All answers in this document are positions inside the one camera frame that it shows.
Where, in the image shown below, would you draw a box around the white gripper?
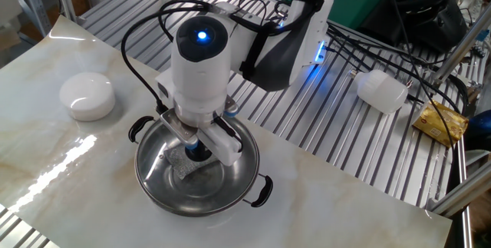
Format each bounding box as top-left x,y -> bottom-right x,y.
155,69 -> 244,167

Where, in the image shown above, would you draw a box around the grey scouring sponge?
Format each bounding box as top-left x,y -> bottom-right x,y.
163,146 -> 216,180

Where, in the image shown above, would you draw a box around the marble pattern table mat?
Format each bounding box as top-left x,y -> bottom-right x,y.
0,15 -> 453,248

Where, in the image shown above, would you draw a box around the gold foil packet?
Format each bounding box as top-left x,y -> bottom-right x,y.
412,99 -> 470,148

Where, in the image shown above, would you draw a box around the grey metal shelf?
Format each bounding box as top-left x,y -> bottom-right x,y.
14,0 -> 53,36

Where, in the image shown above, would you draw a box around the black steering wheel controller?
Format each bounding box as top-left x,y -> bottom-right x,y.
358,0 -> 468,54

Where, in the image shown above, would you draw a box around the dark blue round object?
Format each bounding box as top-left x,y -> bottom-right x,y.
463,109 -> 491,151

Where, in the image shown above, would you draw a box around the stainless steel pot black handles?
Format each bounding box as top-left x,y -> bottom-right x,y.
128,113 -> 274,218

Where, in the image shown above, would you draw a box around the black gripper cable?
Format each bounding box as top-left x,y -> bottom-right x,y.
120,0 -> 292,115

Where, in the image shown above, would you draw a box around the black cable bundle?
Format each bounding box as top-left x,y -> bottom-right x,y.
325,21 -> 471,113

